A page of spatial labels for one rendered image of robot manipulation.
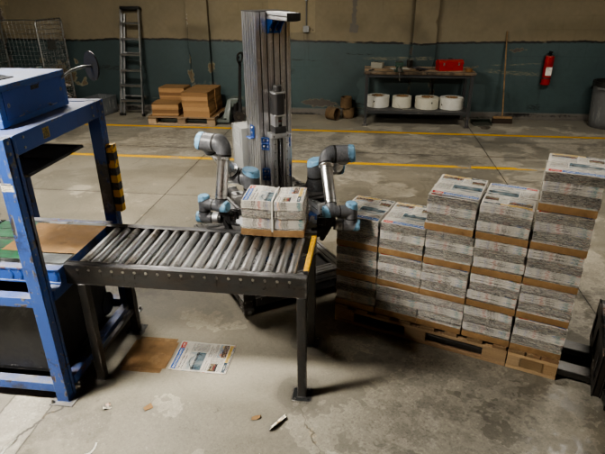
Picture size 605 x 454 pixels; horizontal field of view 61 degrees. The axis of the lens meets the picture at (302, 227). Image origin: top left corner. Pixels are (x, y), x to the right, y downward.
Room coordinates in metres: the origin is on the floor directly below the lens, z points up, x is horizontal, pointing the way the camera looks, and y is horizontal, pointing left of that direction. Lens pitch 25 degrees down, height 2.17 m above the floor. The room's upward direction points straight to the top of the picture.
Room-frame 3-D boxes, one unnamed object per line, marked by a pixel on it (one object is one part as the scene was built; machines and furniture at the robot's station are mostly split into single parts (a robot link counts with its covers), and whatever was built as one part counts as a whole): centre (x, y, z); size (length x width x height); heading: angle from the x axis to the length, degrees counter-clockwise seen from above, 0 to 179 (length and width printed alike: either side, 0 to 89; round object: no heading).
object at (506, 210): (2.80, -1.22, 0.95); 0.38 x 0.29 x 0.23; 153
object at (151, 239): (2.70, 0.94, 0.77); 0.47 x 0.05 x 0.05; 173
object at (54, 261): (2.79, 1.62, 0.75); 0.70 x 0.65 x 0.10; 83
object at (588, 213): (2.67, -1.48, 0.63); 0.38 x 0.29 x 0.97; 154
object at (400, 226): (2.99, -0.83, 0.42); 1.17 x 0.39 x 0.83; 64
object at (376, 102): (9.01, -1.96, 0.55); 1.80 x 0.70 x 1.09; 83
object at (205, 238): (2.66, 0.61, 0.77); 0.47 x 0.05 x 0.05; 173
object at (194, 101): (9.27, 2.03, 0.28); 1.20 x 0.83 x 0.57; 83
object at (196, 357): (2.67, 0.65, 0.00); 0.37 x 0.28 x 0.01; 83
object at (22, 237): (2.32, 1.38, 0.77); 0.09 x 0.09 x 1.55; 83
